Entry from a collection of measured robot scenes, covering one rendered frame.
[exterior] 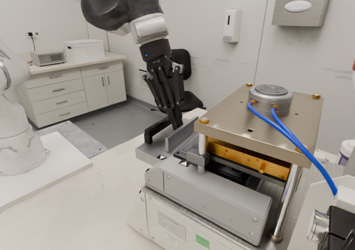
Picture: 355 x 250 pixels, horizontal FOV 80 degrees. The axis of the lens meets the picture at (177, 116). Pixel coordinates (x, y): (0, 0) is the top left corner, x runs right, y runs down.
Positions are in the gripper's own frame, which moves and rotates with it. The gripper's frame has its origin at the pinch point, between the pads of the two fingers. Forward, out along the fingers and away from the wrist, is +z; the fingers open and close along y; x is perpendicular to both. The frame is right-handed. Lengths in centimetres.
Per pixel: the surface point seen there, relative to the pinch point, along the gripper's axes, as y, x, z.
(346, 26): -38, -143, -6
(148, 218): 2.4, 16.9, 18.5
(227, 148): -18.6, 10.0, 3.1
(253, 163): -22.8, 10.0, 5.8
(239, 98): -17.5, -2.2, -3.0
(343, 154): -33, -37, 29
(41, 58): 221, -67, -59
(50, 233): 27.5, 30.5, 19.2
